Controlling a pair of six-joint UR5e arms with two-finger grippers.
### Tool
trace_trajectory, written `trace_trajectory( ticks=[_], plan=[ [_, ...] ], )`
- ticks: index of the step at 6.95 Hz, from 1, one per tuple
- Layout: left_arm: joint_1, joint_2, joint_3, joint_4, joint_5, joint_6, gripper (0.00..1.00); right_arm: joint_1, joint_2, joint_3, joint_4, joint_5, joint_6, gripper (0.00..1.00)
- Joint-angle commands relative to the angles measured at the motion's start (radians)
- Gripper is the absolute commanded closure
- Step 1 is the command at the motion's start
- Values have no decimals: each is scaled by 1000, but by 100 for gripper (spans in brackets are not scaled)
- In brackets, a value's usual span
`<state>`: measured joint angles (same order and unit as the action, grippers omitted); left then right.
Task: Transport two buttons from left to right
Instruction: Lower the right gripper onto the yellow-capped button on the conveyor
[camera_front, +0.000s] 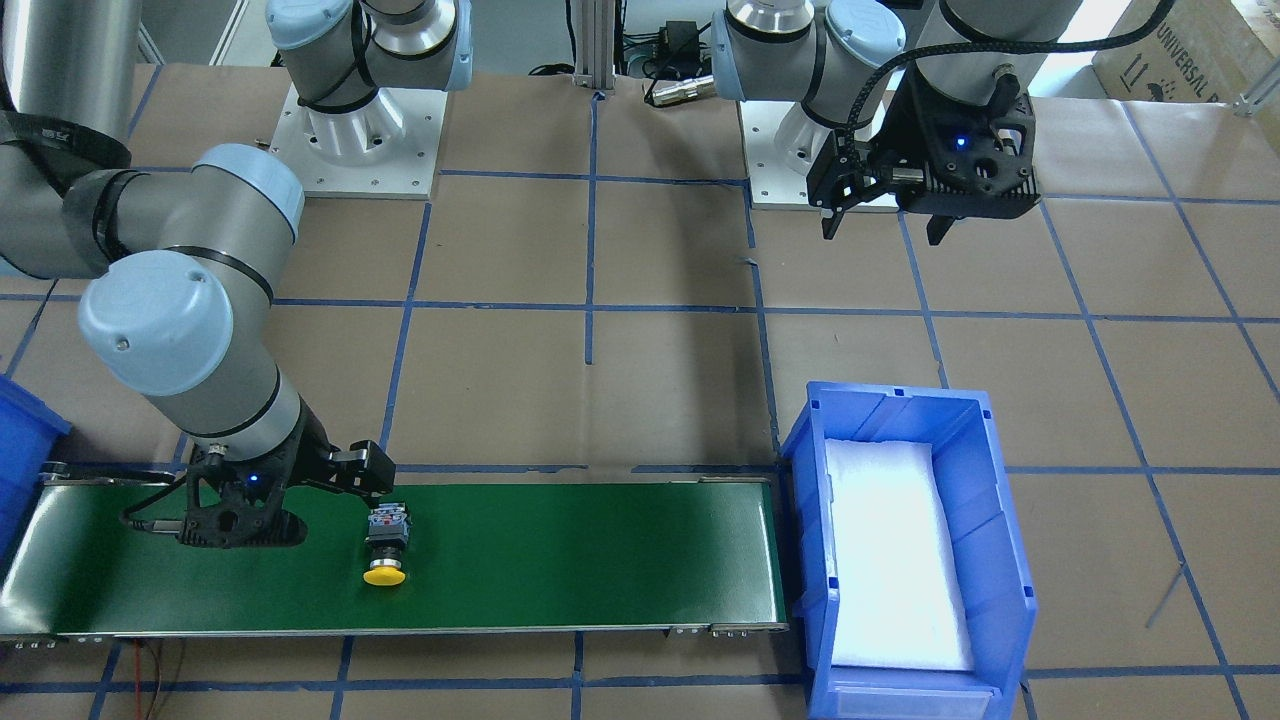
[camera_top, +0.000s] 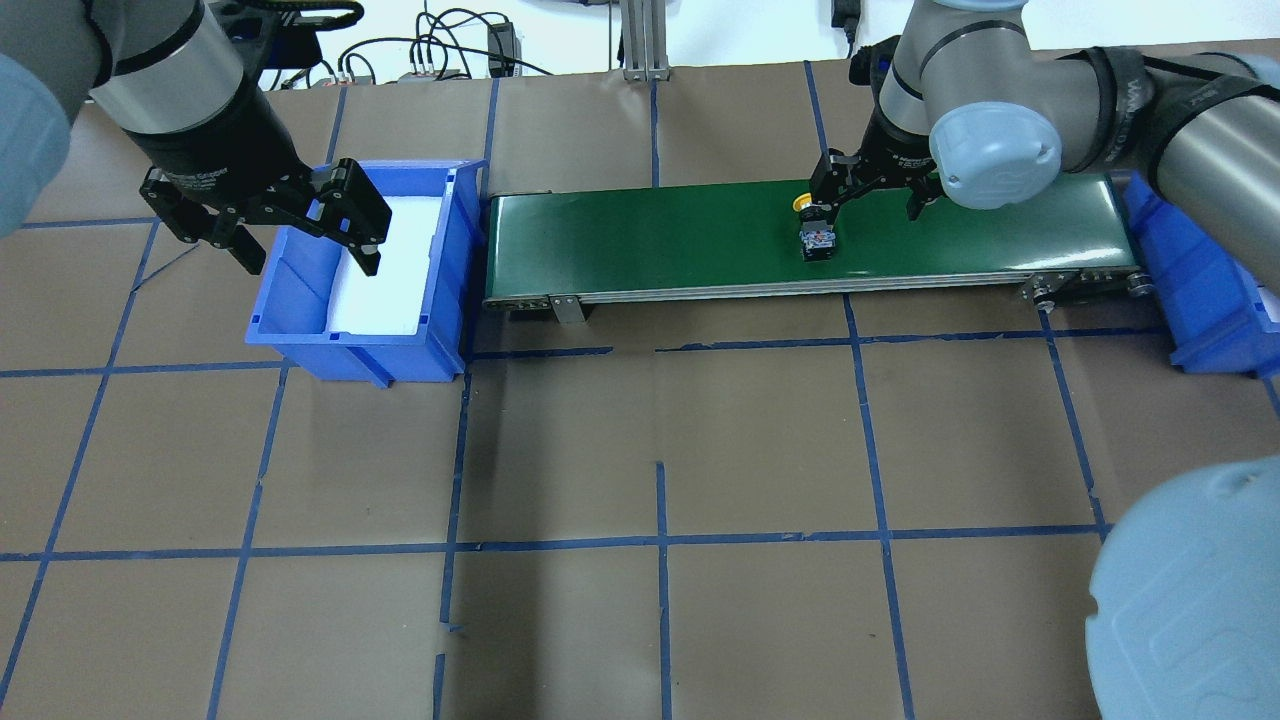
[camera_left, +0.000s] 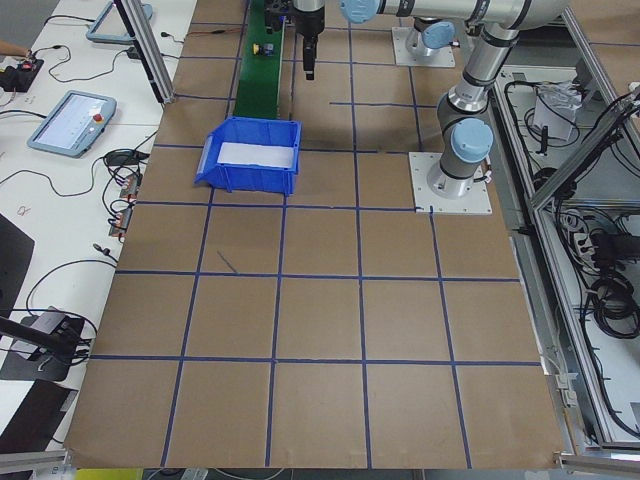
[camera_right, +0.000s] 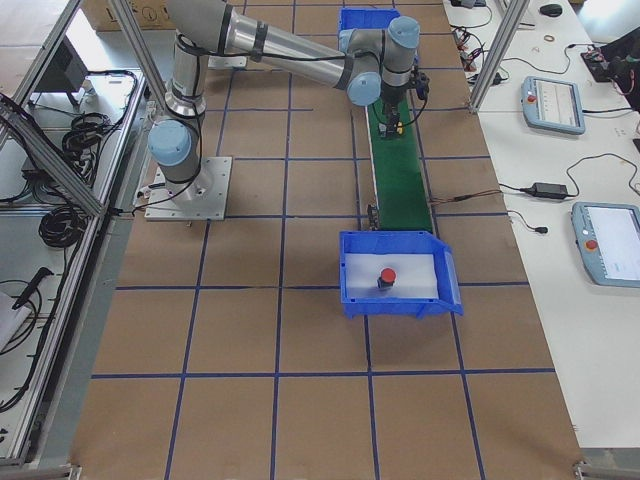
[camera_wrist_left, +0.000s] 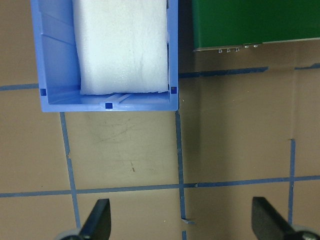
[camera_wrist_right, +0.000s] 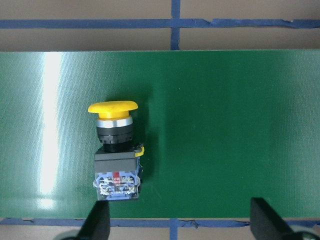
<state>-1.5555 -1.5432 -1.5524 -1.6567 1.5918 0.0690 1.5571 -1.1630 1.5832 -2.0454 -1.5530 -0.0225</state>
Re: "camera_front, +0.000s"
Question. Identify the yellow push button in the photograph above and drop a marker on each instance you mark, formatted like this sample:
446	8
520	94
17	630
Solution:
388	534

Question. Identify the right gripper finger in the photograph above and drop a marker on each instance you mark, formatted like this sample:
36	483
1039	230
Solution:
377	489

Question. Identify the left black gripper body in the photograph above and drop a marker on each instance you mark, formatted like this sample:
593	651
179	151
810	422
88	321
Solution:
899	130

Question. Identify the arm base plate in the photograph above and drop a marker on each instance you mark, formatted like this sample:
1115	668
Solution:
780	143
387	150

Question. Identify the white foam pad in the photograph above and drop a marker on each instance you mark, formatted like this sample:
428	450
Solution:
900	601

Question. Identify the cardboard box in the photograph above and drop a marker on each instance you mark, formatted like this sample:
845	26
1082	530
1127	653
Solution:
1203	51

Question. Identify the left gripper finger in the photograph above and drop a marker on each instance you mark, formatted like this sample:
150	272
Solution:
832	212
937	227

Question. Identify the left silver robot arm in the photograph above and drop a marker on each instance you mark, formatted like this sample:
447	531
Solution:
844	61

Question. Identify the aluminium frame post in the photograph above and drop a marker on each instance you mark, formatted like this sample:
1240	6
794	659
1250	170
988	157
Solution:
596	37

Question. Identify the blue plastic bin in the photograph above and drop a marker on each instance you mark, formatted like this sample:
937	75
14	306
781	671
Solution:
992	568
29	429

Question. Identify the black power adapter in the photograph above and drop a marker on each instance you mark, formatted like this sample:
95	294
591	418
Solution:
679	42

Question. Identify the green conveyor belt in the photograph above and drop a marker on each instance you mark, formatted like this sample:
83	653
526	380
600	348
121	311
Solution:
684	555

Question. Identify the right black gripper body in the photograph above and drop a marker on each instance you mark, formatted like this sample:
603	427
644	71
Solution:
312	448

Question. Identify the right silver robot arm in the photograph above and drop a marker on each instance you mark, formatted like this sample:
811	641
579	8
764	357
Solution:
181	268

